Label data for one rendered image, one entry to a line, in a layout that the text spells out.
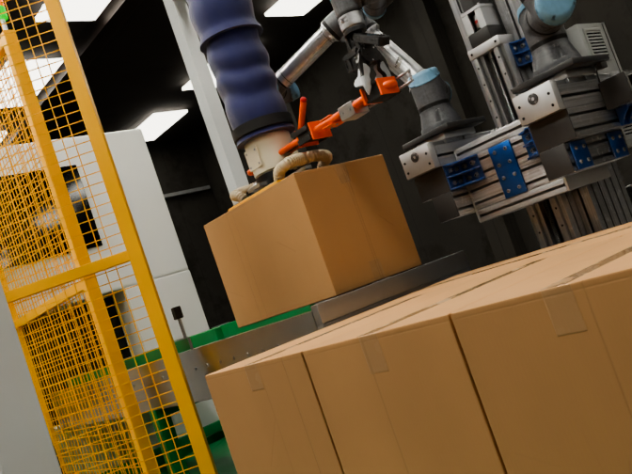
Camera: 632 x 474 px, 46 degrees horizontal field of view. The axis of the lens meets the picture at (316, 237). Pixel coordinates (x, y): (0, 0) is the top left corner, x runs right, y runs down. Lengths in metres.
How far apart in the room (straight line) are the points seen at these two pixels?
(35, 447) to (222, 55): 1.40
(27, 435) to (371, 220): 1.24
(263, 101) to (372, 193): 0.50
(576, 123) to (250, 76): 1.09
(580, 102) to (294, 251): 0.98
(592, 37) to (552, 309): 1.95
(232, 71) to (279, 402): 1.39
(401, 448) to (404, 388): 0.12
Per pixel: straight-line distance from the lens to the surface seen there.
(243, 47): 2.69
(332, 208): 2.36
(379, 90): 2.21
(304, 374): 1.52
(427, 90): 2.72
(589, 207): 2.64
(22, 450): 2.44
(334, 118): 2.36
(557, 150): 2.32
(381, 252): 2.44
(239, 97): 2.65
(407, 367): 1.30
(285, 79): 2.92
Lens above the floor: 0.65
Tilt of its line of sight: 4 degrees up
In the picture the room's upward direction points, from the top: 19 degrees counter-clockwise
